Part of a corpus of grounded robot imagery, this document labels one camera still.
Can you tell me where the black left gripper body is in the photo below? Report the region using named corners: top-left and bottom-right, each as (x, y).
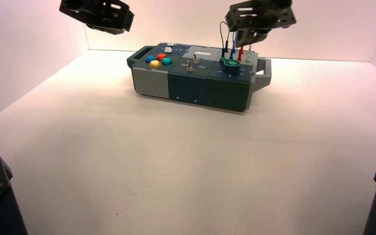
top-left (59, 0), bottom-right (135, 35)

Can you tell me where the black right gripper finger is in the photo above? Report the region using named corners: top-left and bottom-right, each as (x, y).
top-left (238, 29), bottom-right (254, 47)
top-left (249, 29), bottom-right (269, 43)

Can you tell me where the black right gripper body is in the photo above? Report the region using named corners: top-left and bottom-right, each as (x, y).
top-left (225, 0), bottom-right (297, 32)

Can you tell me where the green rotary knob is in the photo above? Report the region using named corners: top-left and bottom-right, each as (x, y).
top-left (219, 57), bottom-right (241, 74)

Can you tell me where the teal grey control box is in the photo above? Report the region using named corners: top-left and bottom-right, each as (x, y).
top-left (126, 42), bottom-right (272, 113)

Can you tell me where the blue plug cable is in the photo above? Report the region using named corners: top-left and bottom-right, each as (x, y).
top-left (229, 30), bottom-right (239, 60)

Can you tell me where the black jumper cable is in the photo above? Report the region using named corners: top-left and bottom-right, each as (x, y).
top-left (219, 21), bottom-right (231, 59)

